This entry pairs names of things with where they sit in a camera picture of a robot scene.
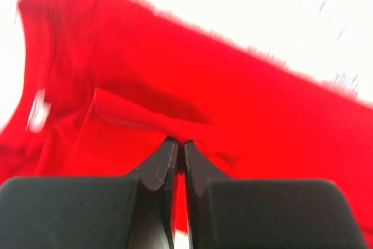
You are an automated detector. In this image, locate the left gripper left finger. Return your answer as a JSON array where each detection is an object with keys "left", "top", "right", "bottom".
[{"left": 1, "top": 138, "right": 178, "bottom": 248}]

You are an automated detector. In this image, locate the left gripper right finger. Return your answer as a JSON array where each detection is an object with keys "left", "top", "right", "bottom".
[{"left": 184, "top": 141, "right": 368, "bottom": 248}]

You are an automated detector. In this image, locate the red t shirt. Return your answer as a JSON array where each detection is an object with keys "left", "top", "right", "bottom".
[{"left": 1, "top": 0, "right": 372, "bottom": 248}]

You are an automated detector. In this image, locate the floral tablecloth mat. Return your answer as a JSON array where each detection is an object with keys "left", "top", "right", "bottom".
[{"left": 0, "top": 0, "right": 373, "bottom": 249}]

